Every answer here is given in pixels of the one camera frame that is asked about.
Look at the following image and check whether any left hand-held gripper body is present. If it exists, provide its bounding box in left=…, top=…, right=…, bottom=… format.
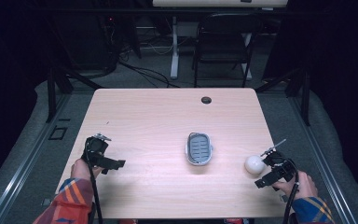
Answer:
left=81, top=133, right=112, bottom=172

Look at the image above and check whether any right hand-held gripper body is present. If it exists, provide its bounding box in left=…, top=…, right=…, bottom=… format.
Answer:
left=259, top=138, right=297, bottom=183

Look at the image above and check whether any white round ball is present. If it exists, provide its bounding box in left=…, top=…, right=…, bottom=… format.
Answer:
left=244, top=154, right=267, bottom=175

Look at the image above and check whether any grey soap dish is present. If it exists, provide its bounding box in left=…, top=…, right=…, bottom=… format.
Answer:
left=185, top=132, right=214, bottom=167

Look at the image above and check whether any person's left hand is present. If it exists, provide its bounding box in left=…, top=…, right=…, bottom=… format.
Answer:
left=70, top=158, right=104, bottom=180

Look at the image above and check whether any person's right hand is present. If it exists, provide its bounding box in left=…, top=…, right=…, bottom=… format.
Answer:
left=272, top=170, right=319, bottom=201

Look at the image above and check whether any black metal stand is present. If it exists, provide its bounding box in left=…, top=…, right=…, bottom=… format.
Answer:
left=44, top=63, right=104, bottom=124
left=255, top=66, right=312, bottom=127

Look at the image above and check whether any dark equipment cabinet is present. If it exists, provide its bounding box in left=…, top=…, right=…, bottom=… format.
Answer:
left=51, top=12, right=119, bottom=72

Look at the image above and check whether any black folding chair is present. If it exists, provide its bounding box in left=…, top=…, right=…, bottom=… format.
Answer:
left=192, top=12, right=265, bottom=89

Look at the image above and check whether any white desk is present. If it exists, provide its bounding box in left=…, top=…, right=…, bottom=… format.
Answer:
left=151, top=0, right=289, bottom=81

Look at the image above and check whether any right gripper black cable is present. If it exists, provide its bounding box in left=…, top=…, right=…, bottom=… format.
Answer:
left=282, top=158, right=300, bottom=224

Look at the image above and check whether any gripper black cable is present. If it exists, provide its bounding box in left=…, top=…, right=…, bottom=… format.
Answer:
left=282, top=158, right=300, bottom=224
left=85, top=138, right=104, bottom=224

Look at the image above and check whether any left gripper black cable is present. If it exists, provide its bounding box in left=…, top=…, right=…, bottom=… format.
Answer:
left=85, top=138, right=104, bottom=224

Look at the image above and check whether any black rectangular floor frame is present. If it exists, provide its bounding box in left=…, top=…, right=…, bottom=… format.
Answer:
left=48, top=125, right=69, bottom=141

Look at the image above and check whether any aluminium floor rail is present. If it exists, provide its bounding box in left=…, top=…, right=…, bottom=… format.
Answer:
left=0, top=92, right=73, bottom=224
left=288, top=95, right=358, bottom=224

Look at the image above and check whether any black floor cable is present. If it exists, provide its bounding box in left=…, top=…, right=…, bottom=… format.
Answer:
left=115, top=59, right=181, bottom=89

